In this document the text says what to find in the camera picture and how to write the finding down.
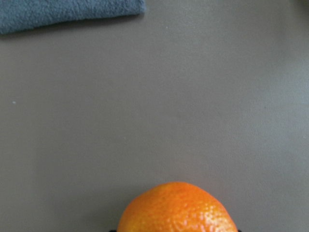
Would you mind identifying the orange fruit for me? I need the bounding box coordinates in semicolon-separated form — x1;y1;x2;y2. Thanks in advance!
117;182;238;232

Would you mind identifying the grey cloth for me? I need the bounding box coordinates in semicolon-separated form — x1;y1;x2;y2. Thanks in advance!
0;0;146;35

